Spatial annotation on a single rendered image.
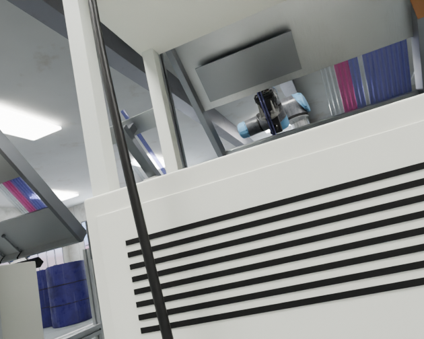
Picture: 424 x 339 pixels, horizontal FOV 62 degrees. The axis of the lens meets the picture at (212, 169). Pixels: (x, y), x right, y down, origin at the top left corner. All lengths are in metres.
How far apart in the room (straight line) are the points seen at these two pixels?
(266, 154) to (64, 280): 4.91
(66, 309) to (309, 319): 4.91
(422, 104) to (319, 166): 0.13
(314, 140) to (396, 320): 0.21
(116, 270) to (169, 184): 0.14
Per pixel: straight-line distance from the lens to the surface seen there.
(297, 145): 0.43
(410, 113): 0.44
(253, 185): 0.43
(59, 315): 5.31
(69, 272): 5.25
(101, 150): 0.55
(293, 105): 1.89
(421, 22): 1.19
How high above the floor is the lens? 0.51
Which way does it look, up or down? 13 degrees up
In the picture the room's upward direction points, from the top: 13 degrees counter-clockwise
